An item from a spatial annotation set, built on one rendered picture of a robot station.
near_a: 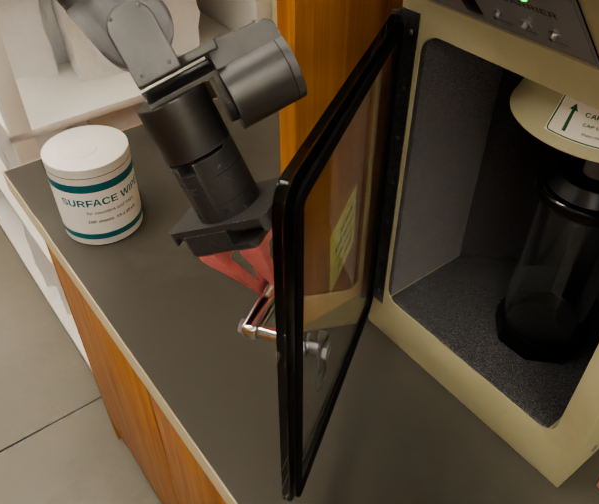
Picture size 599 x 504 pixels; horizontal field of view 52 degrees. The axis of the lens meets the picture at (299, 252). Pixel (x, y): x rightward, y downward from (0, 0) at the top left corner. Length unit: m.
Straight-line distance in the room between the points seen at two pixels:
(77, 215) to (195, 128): 0.56
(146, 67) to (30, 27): 1.14
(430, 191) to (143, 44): 0.41
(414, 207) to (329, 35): 0.23
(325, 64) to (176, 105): 0.23
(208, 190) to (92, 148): 0.53
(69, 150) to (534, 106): 0.68
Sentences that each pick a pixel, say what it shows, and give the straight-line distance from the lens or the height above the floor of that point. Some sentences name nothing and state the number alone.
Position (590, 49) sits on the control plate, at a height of 1.43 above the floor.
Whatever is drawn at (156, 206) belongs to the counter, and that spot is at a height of 0.94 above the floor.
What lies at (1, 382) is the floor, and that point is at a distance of 2.19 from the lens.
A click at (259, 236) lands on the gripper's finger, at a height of 1.28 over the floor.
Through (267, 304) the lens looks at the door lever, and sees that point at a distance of 0.55.
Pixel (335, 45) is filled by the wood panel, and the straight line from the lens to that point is 0.67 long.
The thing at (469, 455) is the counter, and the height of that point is 0.94.
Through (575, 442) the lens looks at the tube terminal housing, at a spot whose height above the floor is 1.03.
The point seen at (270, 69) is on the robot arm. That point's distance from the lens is 0.49.
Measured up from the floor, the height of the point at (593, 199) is 1.25.
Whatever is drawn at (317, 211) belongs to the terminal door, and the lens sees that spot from 0.45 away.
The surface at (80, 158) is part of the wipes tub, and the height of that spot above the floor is 1.09.
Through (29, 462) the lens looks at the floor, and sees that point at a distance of 1.99.
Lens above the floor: 1.61
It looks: 42 degrees down
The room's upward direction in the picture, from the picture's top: straight up
